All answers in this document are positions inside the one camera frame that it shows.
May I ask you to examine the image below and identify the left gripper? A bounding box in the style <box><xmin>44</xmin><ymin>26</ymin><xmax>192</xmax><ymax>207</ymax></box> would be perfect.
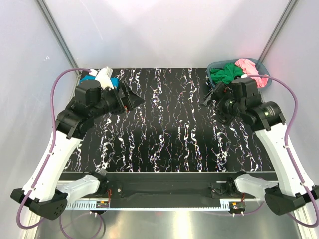
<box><xmin>90</xmin><ymin>80</ymin><xmax>145</xmax><ymax>119</ymax></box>

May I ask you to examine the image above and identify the slotted cable duct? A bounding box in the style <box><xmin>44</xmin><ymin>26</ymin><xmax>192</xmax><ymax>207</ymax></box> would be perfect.
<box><xmin>66</xmin><ymin>196</ymin><xmax>230</xmax><ymax>211</ymax></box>

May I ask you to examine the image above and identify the green t-shirt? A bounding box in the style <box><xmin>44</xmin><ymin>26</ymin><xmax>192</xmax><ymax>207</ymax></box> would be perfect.
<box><xmin>209</xmin><ymin>63</ymin><xmax>244</xmax><ymax>84</ymax></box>

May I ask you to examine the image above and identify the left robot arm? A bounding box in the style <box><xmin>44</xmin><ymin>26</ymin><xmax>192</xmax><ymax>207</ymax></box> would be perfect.
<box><xmin>10</xmin><ymin>80</ymin><xmax>145</xmax><ymax>220</ymax></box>

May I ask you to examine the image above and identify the blue plastic basket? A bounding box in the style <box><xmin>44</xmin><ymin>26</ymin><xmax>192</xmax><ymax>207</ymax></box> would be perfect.
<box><xmin>206</xmin><ymin>58</ymin><xmax>270</xmax><ymax>88</ymax></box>

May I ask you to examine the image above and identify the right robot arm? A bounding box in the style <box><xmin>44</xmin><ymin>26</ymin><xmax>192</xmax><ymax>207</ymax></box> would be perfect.
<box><xmin>199</xmin><ymin>77</ymin><xmax>319</xmax><ymax>215</ymax></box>

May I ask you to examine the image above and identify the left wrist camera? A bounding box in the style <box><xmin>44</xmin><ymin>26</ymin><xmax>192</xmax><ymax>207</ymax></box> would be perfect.
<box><xmin>89</xmin><ymin>66</ymin><xmax>116</xmax><ymax>90</ymax></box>

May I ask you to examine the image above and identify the pink t-shirt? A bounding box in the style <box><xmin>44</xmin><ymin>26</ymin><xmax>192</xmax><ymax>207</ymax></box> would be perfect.
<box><xmin>235</xmin><ymin>58</ymin><xmax>268</xmax><ymax>88</ymax></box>

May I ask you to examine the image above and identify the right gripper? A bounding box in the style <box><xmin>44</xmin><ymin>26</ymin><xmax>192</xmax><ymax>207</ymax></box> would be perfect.
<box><xmin>196</xmin><ymin>81</ymin><xmax>245</xmax><ymax>126</ymax></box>

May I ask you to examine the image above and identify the folded blue t-shirt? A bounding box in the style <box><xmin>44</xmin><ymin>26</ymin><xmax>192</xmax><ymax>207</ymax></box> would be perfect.
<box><xmin>79</xmin><ymin>75</ymin><xmax>119</xmax><ymax>88</ymax></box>

